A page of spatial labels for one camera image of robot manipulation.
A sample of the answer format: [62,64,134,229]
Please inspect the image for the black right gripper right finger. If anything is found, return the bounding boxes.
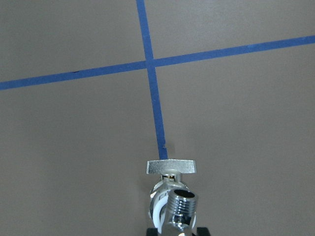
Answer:
[196,227,211,236]

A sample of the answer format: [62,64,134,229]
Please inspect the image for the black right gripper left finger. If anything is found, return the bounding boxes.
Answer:
[146,228,158,236]

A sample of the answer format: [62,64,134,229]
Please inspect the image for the chrome PPR valve white ends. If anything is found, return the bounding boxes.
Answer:
[146,159,196,236]

